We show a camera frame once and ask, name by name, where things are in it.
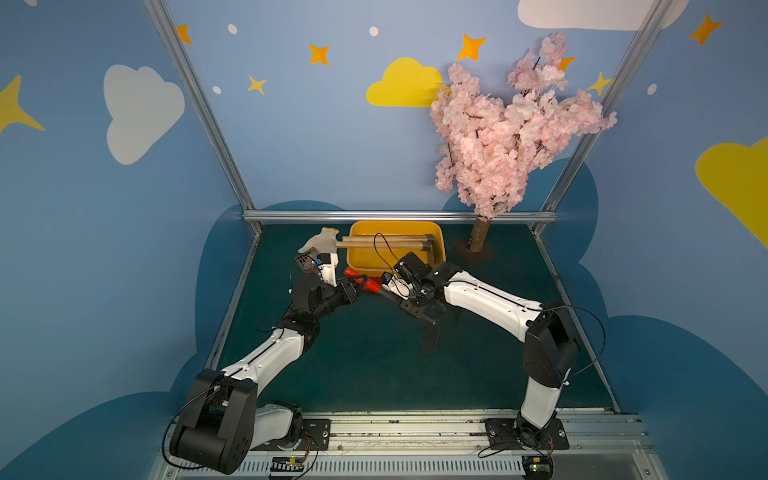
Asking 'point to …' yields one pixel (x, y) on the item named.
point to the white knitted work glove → (323, 243)
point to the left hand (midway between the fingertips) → (365, 274)
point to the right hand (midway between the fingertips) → (415, 296)
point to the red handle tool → (430, 342)
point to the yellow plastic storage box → (375, 261)
